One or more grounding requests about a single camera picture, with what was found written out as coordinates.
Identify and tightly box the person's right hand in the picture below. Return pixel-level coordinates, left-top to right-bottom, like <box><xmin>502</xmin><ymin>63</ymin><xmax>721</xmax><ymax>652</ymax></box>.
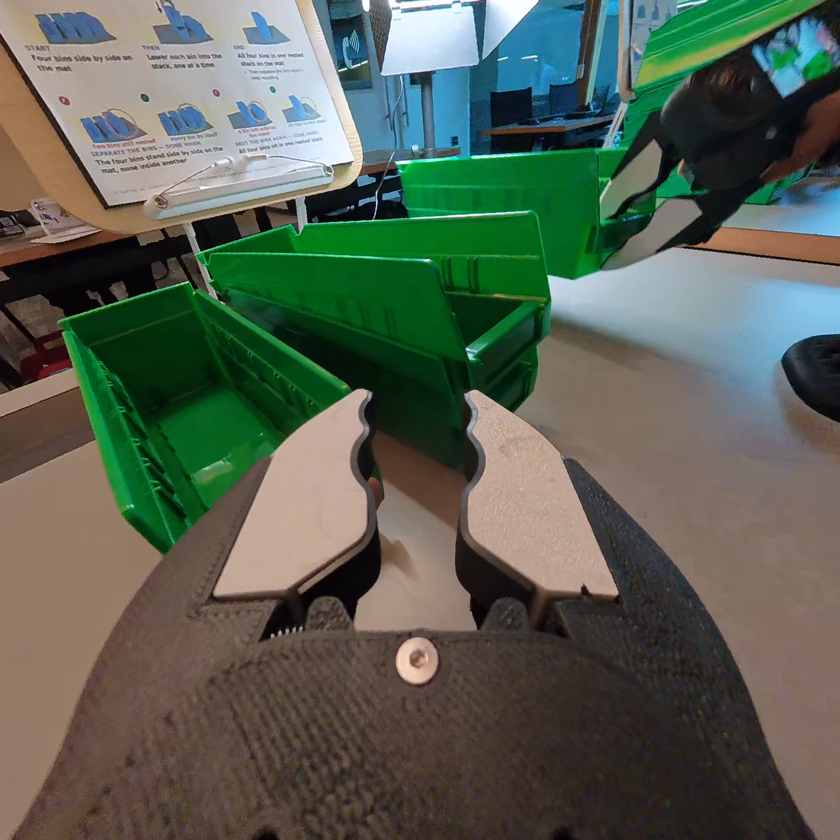
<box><xmin>763</xmin><ymin>91</ymin><xmax>840</xmax><ymax>185</ymax></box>

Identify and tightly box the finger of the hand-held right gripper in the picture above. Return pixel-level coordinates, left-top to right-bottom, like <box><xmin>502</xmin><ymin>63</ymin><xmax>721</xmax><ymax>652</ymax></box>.
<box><xmin>598</xmin><ymin>112</ymin><xmax>682</xmax><ymax>223</ymax></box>
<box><xmin>599</xmin><ymin>194</ymin><xmax>748</xmax><ymax>272</ymax></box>

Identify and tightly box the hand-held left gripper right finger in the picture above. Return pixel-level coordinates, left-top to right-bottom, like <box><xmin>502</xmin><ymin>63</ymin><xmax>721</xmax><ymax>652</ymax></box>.
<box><xmin>456</xmin><ymin>390</ymin><xmax>622</xmax><ymax>636</ymax></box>

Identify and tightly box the printed instruction sheet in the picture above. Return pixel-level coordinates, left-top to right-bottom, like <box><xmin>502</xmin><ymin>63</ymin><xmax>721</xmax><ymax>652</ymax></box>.
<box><xmin>0</xmin><ymin>0</ymin><xmax>355</xmax><ymax>210</ymax></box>

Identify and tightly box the white studio light softbox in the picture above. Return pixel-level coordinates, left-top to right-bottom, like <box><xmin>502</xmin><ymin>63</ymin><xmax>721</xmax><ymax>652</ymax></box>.
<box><xmin>381</xmin><ymin>0</ymin><xmax>540</xmax><ymax>76</ymax></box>

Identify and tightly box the white page holder bar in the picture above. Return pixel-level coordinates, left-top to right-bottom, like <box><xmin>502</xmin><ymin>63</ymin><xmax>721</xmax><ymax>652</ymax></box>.
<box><xmin>143</xmin><ymin>161</ymin><xmax>336</xmax><ymax>221</ymax></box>

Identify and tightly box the stack of green bins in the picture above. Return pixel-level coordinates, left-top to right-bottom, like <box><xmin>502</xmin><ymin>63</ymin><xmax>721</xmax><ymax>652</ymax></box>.
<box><xmin>620</xmin><ymin>0</ymin><xmax>840</xmax><ymax>207</ymax></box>

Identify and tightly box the metal pole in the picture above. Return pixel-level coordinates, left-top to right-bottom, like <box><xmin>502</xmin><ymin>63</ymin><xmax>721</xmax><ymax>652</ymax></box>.
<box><xmin>419</xmin><ymin>71</ymin><xmax>439</xmax><ymax>158</ymax></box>

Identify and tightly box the instruction sheet on board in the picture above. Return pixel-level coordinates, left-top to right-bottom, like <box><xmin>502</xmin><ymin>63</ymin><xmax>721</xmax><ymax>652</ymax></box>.
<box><xmin>0</xmin><ymin>0</ymin><xmax>364</xmax><ymax>235</ymax></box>

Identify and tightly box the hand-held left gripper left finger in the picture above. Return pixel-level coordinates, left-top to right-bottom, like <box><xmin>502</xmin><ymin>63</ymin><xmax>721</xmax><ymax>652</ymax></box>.
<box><xmin>211</xmin><ymin>388</ymin><xmax>383</xmax><ymax>637</ymax></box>

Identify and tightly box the white stand rod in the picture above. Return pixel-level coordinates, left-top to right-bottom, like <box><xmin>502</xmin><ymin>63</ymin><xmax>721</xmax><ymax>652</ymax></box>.
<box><xmin>182</xmin><ymin>222</ymin><xmax>214</xmax><ymax>296</ymax></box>

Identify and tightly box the orange-topped office desk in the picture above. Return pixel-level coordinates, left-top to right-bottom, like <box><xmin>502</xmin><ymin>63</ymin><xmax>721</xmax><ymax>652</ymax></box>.
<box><xmin>482</xmin><ymin>112</ymin><xmax>618</xmax><ymax>155</ymax></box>

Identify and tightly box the wood-edged white desk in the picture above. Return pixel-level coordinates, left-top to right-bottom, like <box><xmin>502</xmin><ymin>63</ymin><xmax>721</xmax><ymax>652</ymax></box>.
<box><xmin>676</xmin><ymin>184</ymin><xmax>840</xmax><ymax>266</ymax></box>

